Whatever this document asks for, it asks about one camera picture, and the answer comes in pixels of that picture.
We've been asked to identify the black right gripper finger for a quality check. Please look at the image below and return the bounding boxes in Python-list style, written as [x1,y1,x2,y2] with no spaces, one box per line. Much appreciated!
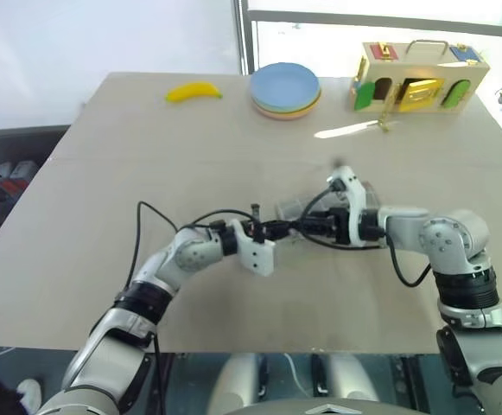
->
[294,215,323,237]

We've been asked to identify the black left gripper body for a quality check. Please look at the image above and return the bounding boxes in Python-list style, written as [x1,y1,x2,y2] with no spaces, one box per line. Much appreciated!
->
[243,202,277,244]

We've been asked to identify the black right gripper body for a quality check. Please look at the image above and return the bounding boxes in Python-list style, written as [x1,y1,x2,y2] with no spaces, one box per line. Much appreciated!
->
[318,207,352,246]

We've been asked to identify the pink plate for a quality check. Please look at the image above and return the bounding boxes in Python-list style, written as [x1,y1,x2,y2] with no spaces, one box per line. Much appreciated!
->
[252,97,322,122]

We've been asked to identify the yellow plate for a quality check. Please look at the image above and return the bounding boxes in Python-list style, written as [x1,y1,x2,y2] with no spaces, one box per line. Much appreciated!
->
[251,93,322,116]

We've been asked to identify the brass key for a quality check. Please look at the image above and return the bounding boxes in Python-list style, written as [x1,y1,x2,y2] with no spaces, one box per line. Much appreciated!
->
[378,84,401,133]

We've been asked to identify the green plate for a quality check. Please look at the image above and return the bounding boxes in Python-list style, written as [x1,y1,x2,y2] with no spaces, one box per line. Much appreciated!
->
[251,88,322,112]

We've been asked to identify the blue plate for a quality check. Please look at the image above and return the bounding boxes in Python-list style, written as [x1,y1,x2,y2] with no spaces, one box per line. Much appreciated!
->
[250,62,321,108]

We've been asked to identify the yellow toy banana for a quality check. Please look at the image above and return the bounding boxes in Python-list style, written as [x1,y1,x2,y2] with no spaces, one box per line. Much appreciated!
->
[165,81,225,105]

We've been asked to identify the silver robot leg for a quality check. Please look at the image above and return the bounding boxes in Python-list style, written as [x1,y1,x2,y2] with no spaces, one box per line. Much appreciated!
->
[206,352,270,415]
[319,353,382,415]

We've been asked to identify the wooden lock box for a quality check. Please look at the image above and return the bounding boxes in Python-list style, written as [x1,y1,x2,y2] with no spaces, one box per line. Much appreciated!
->
[348,39,492,115]

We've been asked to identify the grey robot torso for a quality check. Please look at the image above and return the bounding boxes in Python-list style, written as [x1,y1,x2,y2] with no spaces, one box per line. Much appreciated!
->
[240,398,410,415]

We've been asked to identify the grey and red boxes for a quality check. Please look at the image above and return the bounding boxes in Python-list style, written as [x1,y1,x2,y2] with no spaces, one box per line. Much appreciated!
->
[0,159,41,230]

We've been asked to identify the white shoe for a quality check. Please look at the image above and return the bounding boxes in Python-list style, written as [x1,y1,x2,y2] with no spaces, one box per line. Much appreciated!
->
[16,378,43,412]

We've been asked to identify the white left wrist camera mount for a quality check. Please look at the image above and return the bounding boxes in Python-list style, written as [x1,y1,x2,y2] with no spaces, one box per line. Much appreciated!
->
[229,219,276,277]

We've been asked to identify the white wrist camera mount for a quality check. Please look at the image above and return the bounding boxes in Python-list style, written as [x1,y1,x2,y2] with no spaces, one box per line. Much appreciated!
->
[229,219,276,277]
[327,165,369,247]

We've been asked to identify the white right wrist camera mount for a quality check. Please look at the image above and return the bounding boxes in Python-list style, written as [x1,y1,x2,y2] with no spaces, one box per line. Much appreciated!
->
[327,165,369,247]

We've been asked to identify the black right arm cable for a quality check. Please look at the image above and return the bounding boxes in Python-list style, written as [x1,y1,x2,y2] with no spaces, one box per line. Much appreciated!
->
[295,179,434,289]

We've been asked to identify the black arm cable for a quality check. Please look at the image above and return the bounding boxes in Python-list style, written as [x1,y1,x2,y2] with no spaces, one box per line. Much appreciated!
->
[295,179,434,289]
[123,200,257,299]

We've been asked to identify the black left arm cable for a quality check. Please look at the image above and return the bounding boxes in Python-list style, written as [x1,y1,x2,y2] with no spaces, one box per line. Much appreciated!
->
[123,200,257,299]

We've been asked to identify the thin white cable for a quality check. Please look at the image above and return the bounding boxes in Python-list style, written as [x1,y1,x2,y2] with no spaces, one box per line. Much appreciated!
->
[283,352,310,397]

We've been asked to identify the grey window frame post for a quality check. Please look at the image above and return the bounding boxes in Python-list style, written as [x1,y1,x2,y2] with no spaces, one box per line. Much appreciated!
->
[232,0,261,75]

